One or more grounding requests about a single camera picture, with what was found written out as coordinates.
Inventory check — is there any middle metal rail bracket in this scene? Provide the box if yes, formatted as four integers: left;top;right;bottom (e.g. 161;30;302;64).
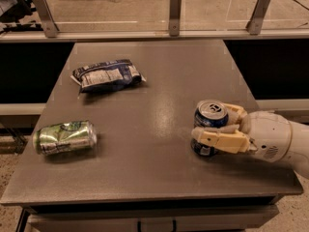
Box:
168;0;182;37

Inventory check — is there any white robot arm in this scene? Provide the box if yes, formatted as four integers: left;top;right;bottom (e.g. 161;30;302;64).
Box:
191;100;309;179

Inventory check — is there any blue white chip bag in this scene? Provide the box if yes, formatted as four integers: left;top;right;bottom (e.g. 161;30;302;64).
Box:
70;59;145;93

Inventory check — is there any horizontal metal rail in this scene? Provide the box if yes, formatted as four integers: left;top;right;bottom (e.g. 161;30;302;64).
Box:
0;28;309;43

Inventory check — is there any right metal rail bracket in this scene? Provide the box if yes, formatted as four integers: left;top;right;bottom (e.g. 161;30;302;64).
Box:
246;0;271;35

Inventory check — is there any metal rail bracket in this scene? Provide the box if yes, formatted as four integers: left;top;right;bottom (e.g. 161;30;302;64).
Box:
168;0;182;37
33;0;59;38
246;0;271;35

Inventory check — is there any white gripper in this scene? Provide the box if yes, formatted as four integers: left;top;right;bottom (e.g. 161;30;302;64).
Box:
191;103;292;162

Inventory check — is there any blue pepsi can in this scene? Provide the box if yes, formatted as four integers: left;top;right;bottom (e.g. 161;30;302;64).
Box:
191;100;229;157

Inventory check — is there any grey cabinet under table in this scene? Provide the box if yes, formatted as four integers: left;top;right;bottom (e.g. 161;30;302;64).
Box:
15;196;279;232

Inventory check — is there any left metal rail bracket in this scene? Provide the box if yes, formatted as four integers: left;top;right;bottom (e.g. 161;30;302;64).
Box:
33;0;59;38

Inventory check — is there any green soda can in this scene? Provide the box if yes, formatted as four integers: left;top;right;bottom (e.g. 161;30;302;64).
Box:
33;120;97;156

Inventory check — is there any dark objects top left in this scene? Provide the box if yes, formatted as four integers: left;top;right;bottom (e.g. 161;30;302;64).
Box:
0;0;36;33

